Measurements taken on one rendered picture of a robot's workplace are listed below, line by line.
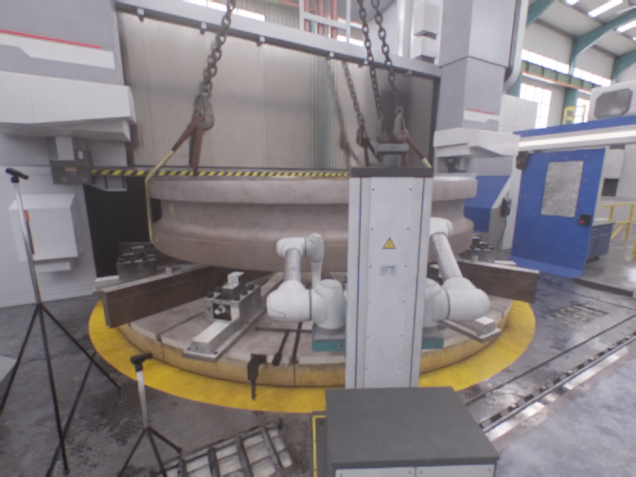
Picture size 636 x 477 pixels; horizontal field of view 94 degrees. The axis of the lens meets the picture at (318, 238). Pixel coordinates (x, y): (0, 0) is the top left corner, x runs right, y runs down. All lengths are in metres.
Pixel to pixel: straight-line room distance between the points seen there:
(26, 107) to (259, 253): 2.29
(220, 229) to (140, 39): 3.35
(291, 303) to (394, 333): 0.50
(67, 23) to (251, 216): 2.50
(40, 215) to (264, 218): 3.17
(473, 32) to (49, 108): 6.26
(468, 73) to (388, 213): 5.61
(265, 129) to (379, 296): 4.72
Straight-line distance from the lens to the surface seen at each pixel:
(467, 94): 6.65
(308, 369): 2.72
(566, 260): 7.13
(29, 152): 4.64
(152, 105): 5.49
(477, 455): 1.31
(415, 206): 1.30
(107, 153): 4.50
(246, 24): 5.96
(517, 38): 8.07
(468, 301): 1.63
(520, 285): 4.28
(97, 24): 4.20
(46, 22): 4.23
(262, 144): 5.68
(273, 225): 3.00
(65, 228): 5.21
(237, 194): 2.97
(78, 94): 3.60
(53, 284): 5.83
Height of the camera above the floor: 1.73
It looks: 11 degrees down
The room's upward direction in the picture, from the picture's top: straight up
